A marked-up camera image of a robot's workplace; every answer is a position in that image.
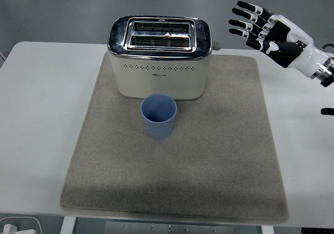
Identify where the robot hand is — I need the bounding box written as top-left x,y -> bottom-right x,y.
228,1 -> 330,79

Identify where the blue ribbed plastic cup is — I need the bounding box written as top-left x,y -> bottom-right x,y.
140,93 -> 178,141

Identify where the cream and chrome toaster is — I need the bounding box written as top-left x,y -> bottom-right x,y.
106,15 -> 222,101

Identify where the beige fabric table mat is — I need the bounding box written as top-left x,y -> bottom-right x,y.
59,52 -> 290,221

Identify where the black object below table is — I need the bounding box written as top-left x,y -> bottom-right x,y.
301,227 -> 334,234

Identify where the grey metal plate with screws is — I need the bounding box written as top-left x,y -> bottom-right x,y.
104,220 -> 235,234

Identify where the grey bin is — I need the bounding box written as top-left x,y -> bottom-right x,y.
0,216 -> 42,234

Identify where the white block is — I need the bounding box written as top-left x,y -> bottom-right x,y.
2,223 -> 36,234

